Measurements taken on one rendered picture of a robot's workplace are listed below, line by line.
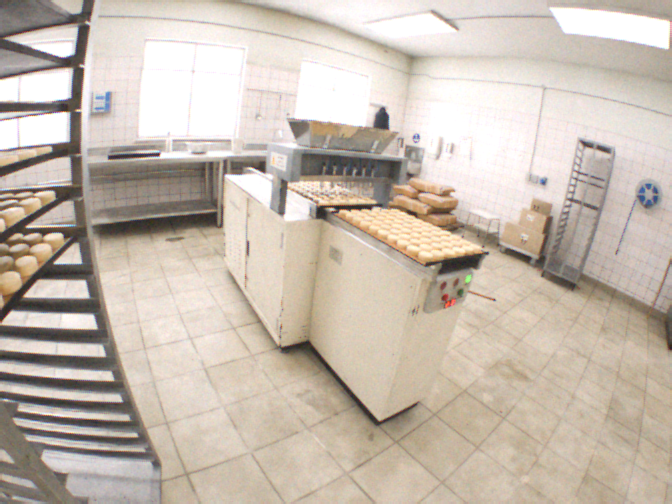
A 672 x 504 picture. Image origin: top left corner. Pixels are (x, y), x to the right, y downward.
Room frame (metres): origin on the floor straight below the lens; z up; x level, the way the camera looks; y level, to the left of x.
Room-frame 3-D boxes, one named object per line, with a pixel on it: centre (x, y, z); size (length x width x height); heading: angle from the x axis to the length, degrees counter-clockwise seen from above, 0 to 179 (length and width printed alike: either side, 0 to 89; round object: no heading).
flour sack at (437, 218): (4.87, -1.54, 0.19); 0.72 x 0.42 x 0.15; 134
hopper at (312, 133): (1.77, 0.05, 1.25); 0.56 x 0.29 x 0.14; 125
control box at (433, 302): (1.06, -0.45, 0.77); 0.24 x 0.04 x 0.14; 125
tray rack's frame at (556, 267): (3.34, -3.02, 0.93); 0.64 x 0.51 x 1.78; 133
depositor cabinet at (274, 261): (2.16, 0.32, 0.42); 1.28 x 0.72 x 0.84; 35
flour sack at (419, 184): (5.06, -1.38, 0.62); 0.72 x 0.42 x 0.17; 46
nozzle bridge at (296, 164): (1.77, 0.05, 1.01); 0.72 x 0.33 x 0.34; 125
